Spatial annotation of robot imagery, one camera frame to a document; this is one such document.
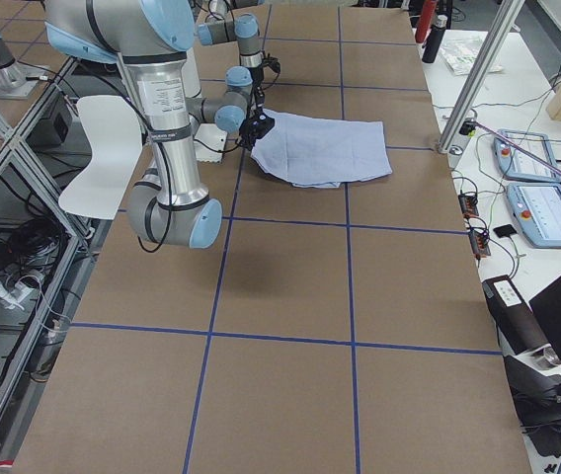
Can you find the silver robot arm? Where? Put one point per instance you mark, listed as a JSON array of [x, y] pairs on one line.
[[151, 42], [221, 26]]

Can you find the black water bottle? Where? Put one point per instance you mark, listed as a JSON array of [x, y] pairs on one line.
[[433, 41]]

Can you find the blue striped button shirt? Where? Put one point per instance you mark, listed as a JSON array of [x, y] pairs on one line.
[[322, 153]]

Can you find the orange circuit board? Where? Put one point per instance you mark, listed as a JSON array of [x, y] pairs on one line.
[[468, 205]]

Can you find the aluminium frame post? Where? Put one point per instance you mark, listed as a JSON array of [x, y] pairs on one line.
[[488, 52]]

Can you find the lower teach pendant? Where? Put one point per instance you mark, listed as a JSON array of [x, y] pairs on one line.
[[537, 209]]

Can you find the white plastic chair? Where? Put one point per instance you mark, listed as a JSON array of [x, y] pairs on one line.
[[114, 135]]

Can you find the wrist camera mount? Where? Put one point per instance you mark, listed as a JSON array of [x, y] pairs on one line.
[[273, 63]]

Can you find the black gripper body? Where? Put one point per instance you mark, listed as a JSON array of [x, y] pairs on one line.
[[259, 95], [252, 129]]

